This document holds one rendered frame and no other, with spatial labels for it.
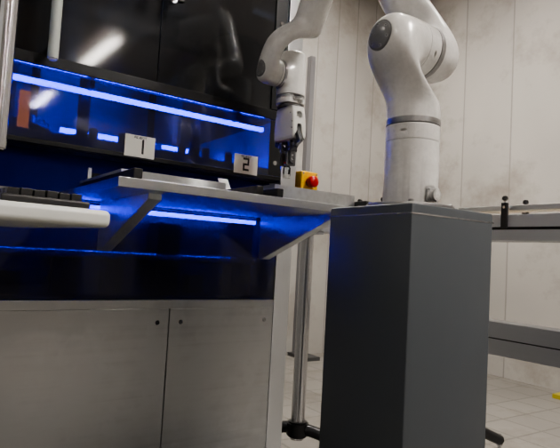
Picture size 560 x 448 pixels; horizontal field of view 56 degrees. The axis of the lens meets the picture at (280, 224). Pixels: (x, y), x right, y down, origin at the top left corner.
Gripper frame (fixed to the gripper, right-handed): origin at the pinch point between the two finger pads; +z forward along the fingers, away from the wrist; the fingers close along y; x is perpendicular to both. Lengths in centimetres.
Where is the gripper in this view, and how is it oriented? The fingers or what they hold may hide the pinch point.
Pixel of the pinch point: (287, 159)
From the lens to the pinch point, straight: 156.9
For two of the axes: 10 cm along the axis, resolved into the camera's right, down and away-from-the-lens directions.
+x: -8.2, -0.8, -5.7
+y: -5.8, 0.3, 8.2
